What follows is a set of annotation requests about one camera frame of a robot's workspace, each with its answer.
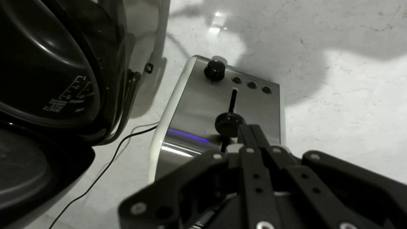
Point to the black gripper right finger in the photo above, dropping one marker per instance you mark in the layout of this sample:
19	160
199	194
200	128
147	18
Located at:
317	190

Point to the black rice cooker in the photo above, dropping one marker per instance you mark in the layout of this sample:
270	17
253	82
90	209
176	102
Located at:
69	74

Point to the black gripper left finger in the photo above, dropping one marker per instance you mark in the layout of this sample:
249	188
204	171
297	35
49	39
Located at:
180	199

